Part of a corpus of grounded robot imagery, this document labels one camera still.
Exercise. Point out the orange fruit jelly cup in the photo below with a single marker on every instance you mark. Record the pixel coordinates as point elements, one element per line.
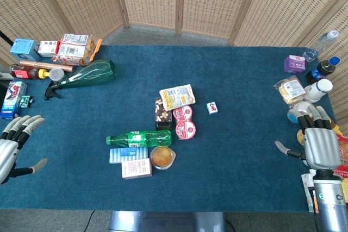
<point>162,157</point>

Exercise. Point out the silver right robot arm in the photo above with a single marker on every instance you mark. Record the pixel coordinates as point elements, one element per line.
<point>330,202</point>

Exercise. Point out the white red milk carton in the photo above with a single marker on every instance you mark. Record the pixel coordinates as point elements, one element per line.
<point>48,48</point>

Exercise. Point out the brown tea bottle yellow cap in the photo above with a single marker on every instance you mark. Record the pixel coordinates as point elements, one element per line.
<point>25,72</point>

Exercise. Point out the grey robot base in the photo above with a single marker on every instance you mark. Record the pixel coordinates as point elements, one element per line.
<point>166,221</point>

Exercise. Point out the wicker folding screen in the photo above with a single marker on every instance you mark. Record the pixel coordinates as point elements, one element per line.
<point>174,1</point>

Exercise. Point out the black box of nuts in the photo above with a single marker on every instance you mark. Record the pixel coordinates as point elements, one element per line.
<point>162,113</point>

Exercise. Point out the copper coloured tube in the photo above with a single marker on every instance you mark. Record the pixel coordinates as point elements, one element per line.
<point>46,65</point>

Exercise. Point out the pink medicine box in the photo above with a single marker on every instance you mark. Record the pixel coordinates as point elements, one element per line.
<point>136,168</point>

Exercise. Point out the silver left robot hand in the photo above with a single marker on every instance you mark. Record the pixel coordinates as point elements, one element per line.
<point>6,150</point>

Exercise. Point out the bagged bread slices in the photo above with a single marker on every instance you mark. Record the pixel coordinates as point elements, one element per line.
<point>291,88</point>

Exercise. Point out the green glass spray bottle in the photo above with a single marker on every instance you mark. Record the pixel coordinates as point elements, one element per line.
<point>87,75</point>

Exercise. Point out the red yellow snack bag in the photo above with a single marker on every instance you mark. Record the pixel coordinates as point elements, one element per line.
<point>343,153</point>

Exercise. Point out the white yogurt bottle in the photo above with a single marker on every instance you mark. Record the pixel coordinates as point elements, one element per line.
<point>318,90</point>

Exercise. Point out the white mahjong tile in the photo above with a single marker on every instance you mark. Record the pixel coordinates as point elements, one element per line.
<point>212,107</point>

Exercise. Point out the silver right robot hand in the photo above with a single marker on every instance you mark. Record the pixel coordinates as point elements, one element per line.
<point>319,147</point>

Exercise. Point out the red white snack bag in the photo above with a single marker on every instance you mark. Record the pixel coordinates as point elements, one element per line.
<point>76,50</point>

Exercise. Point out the light blue carton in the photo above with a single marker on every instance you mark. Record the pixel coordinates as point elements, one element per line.
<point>24,49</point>

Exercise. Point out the red white twin cup pack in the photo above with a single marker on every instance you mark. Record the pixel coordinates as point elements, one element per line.
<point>185,122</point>

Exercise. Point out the green plastic soda bottle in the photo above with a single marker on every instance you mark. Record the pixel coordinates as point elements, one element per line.
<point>141,137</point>

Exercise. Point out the dark soda bottle blue cap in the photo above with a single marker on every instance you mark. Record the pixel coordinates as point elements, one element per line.
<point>323,69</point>

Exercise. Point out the yellow white snack packet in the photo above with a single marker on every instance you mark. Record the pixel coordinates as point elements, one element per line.
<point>178,96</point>

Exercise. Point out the blue toothpaste box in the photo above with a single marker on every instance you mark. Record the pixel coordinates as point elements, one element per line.
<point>12,99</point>

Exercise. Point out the clear water bottle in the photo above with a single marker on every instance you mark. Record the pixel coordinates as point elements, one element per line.
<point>320,44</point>

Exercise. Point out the white blue round container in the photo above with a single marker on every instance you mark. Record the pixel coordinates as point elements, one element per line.
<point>297,111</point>

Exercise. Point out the purple small carton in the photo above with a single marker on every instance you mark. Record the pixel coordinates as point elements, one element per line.
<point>295,64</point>

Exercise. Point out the grey round lid jar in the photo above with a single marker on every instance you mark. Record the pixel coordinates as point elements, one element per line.
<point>56,74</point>

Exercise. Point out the blue white ribbed pack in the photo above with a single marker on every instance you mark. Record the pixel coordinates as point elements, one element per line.
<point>127,155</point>

